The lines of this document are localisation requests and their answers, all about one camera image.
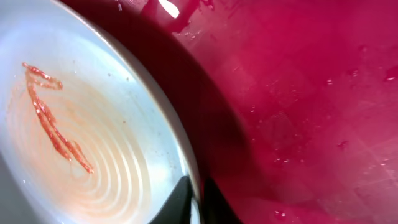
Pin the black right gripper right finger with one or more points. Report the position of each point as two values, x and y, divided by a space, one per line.
216 210

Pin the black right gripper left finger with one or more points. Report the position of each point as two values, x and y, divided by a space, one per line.
177 208

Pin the red plastic tray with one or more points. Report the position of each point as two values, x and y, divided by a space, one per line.
290 106

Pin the white plate with sauce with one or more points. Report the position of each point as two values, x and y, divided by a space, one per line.
87 136

